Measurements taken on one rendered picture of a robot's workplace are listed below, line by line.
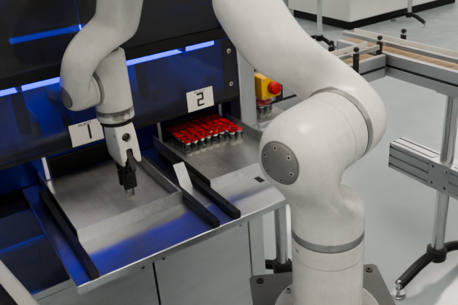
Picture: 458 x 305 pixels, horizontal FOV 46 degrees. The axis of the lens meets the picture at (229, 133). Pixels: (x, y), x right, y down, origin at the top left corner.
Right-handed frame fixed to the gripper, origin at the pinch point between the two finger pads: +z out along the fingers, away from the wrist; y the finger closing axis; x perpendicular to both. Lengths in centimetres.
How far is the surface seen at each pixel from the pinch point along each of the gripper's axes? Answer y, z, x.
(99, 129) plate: 18.7, -6.2, -0.8
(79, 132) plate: 18.7, -7.0, 4.4
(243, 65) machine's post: 19, -13, -47
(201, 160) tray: 9.4, 7.5, -24.9
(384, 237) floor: 36, 95, -130
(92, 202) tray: 7.6, 7.5, 7.5
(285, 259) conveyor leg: 34, 79, -70
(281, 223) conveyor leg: 34, 61, -69
